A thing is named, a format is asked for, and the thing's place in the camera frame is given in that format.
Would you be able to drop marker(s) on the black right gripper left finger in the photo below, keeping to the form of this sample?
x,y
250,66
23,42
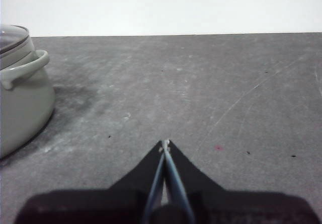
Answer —
x,y
120,204

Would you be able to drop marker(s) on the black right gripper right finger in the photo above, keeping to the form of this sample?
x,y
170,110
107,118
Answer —
x,y
213,204

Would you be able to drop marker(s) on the glass lid with green knob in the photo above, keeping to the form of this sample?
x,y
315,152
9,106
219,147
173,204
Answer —
x,y
12,39

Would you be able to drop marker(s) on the sage green electric cooking pot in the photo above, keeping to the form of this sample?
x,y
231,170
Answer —
x,y
25,103

